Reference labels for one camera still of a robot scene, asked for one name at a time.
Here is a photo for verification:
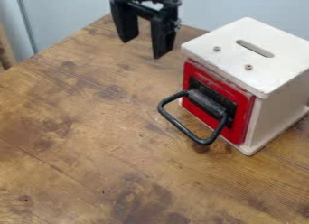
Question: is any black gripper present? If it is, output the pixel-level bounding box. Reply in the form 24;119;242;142
109;0;181;59

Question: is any black metal drawer handle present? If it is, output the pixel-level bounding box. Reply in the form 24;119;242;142
156;89;231;145

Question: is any red drawer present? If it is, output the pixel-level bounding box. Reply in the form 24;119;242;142
183;59;255;145

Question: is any white wooden box cabinet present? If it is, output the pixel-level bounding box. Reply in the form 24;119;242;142
180;17;309;155

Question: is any wooden object at left edge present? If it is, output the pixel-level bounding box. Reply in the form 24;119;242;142
0;22;17;72

